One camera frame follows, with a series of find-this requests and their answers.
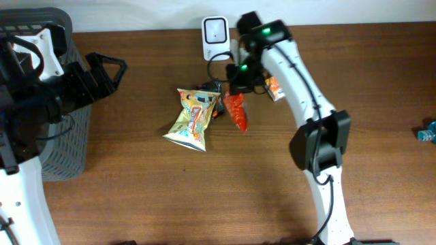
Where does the small orange tissue box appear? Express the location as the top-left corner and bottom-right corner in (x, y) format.
(265, 77), (285, 101)

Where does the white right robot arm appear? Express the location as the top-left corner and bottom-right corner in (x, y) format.
(226, 12), (359, 244)

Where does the dark grey plastic basket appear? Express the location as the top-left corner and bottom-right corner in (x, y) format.
(1, 7), (91, 182)

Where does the white barcode scanner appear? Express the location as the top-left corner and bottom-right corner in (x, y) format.
(201, 16), (230, 61)

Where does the blue mouthwash bottle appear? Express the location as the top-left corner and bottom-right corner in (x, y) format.
(417, 121), (436, 143)

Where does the black snack packet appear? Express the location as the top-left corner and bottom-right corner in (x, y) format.
(196, 80), (225, 120)

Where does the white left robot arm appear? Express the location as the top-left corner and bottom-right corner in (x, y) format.
(1, 24), (127, 244)

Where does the beige chips bag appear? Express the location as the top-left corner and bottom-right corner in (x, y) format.
(163, 88), (220, 152)

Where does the orange red snack bag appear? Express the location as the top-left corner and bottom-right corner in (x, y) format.
(223, 91), (247, 131)

